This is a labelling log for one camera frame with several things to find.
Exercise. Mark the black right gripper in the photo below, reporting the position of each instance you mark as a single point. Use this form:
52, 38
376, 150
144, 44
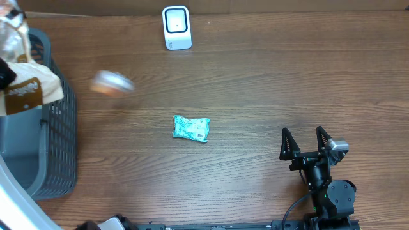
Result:
289, 151

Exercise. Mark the beige brown snack bag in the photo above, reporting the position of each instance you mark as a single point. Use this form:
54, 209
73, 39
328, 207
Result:
35, 84

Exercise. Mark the orange white small box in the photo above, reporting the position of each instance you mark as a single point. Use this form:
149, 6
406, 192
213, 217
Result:
111, 84

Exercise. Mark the teal snack packet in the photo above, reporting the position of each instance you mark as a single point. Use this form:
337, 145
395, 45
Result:
196, 129

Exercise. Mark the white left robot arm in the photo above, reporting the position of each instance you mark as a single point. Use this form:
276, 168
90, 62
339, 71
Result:
18, 210

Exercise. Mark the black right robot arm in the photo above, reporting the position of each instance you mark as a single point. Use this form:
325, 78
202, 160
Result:
332, 200

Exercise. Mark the white barcode scanner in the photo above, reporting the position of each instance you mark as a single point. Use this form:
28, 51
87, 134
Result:
176, 24

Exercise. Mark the grey plastic mesh basket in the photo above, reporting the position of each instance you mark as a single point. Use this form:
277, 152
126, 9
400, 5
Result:
39, 146

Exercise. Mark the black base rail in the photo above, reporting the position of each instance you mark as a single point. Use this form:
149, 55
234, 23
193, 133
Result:
274, 225

